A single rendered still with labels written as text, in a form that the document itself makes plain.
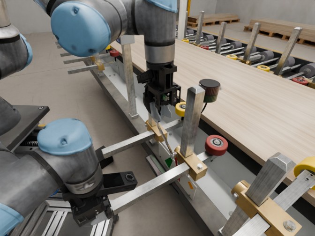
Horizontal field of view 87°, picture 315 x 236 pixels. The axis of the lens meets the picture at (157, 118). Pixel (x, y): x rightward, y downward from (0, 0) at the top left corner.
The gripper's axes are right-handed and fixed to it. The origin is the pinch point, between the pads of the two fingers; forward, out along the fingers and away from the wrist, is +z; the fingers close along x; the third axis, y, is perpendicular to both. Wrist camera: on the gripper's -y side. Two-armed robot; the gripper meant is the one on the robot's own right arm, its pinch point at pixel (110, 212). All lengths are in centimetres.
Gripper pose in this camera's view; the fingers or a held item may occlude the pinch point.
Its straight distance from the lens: 59.7
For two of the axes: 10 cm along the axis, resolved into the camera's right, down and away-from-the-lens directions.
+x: 5.1, 5.3, -6.7
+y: -8.6, 3.2, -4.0
